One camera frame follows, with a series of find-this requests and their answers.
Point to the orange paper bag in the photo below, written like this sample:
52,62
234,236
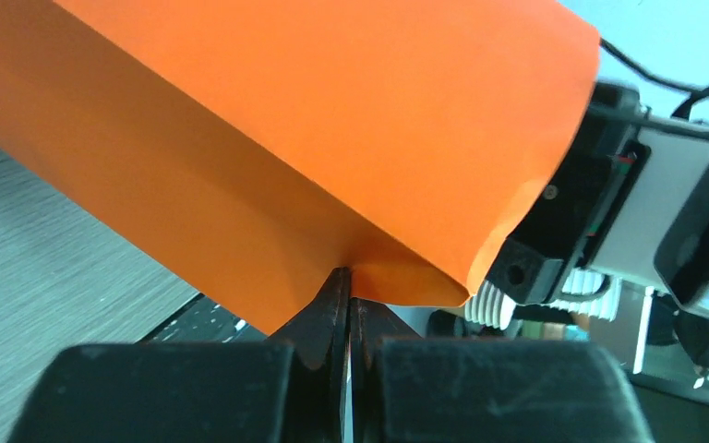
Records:
251,147

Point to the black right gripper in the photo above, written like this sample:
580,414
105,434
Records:
568,223

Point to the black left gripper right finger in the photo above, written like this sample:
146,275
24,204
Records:
371,324

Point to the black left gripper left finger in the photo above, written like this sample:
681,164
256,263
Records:
314,403

